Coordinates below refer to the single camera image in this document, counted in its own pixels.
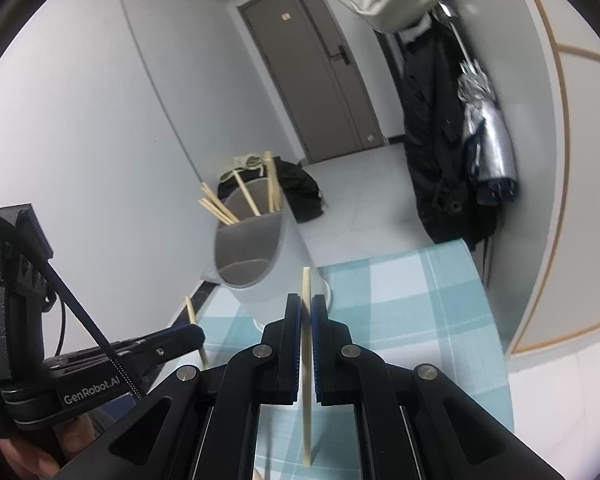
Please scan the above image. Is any silver folded umbrella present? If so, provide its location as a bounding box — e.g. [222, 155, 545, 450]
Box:
[437, 2, 520, 207]

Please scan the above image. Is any teal checkered tablecloth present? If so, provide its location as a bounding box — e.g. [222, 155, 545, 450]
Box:
[190, 240, 515, 480]

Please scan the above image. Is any grey entrance door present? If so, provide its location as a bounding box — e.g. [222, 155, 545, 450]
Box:
[237, 0, 383, 165]

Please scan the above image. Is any white utensil holder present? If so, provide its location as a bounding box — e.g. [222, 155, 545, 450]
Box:
[214, 175, 333, 331]

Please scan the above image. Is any beige cloth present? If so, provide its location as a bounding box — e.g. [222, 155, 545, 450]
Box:
[219, 154, 266, 183]

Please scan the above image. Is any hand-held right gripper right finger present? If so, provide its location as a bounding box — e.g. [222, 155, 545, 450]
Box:
[310, 292, 563, 480]

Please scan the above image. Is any black cable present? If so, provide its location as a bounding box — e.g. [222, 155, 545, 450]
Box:
[0, 207, 143, 402]

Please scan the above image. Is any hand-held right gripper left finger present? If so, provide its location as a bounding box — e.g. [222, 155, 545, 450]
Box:
[50, 292, 303, 480]

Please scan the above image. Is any black bag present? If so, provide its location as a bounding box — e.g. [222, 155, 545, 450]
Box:
[217, 156, 326, 223]

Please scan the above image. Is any person's left hand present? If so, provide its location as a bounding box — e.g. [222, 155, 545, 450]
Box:
[0, 414, 97, 478]

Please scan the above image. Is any black hanging coat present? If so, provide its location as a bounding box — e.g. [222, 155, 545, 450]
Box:
[397, 10, 498, 251]

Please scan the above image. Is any white cabinet with wooden trim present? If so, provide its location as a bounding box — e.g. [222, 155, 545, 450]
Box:
[505, 0, 600, 356]

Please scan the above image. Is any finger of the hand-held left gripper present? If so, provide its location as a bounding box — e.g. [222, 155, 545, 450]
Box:
[107, 335, 206, 376]
[130, 324, 205, 348]

